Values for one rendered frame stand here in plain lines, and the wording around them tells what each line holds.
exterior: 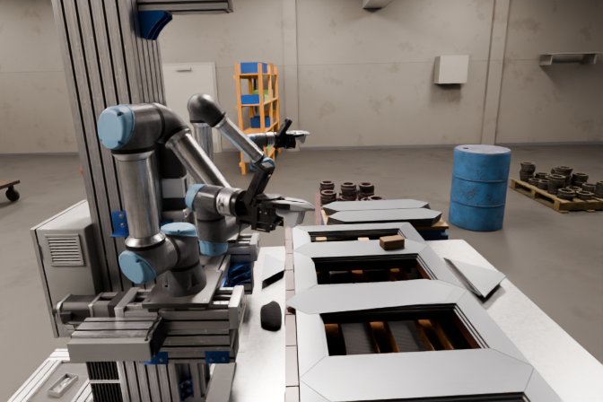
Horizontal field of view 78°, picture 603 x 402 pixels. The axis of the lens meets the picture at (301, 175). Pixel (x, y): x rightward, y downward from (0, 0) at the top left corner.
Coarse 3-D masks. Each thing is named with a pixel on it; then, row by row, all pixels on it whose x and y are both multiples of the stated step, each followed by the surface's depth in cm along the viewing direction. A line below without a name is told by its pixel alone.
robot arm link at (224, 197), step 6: (222, 192) 94; (228, 192) 94; (234, 192) 94; (222, 198) 93; (228, 198) 93; (216, 204) 94; (222, 204) 93; (228, 204) 92; (222, 210) 94; (228, 210) 93; (234, 216) 95
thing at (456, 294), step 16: (352, 256) 193; (368, 256) 193; (384, 256) 194; (400, 256) 194; (416, 256) 194; (432, 272) 176; (464, 288) 161; (416, 304) 151; (432, 304) 151; (448, 304) 151; (320, 320) 144; (464, 320) 142; (480, 336) 132; (368, 400) 107; (384, 400) 107; (400, 400) 107; (416, 400) 107; (432, 400) 107; (448, 400) 107; (464, 400) 107; (480, 400) 107; (496, 400) 108; (512, 400) 108; (528, 400) 106
